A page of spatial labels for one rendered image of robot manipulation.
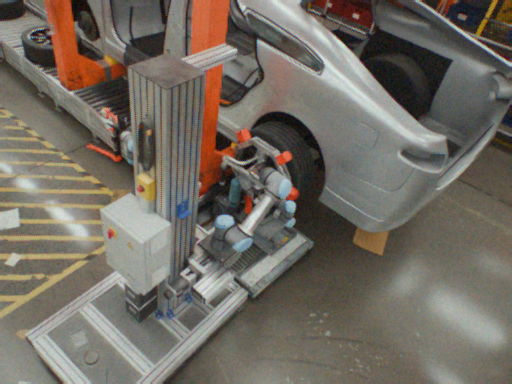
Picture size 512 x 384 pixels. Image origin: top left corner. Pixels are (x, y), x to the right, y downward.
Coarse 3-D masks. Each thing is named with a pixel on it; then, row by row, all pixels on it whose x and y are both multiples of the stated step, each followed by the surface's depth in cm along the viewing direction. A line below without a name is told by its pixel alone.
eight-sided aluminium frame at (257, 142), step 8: (240, 144) 332; (248, 144) 325; (256, 144) 319; (264, 144) 319; (240, 152) 343; (272, 152) 312; (240, 160) 349; (232, 168) 351; (280, 168) 313; (288, 176) 317; (248, 192) 351
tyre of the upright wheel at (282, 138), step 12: (252, 132) 329; (264, 132) 321; (276, 132) 321; (288, 132) 324; (276, 144) 317; (288, 144) 317; (300, 144) 322; (300, 156) 320; (288, 168) 319; (300, 168) 319; (312, 168) 330; (300, 180) 322; (312, 180) 339; (300, 192) 334
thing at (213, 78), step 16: (208, 0) 253; (224, 0) 259; (192, 16) 268; (208, 16) 258; (224, 16) 266; (192, 32) 274; (208, 32) 264; (224, 32) 274; (192, 48) 281; (208, 48) 271; (208, 80) 288; (208, 96) 297; (208, 112) 307; (208, 128) 317; (208, 144) 328; (208, 160) 341; (208, 176) 353
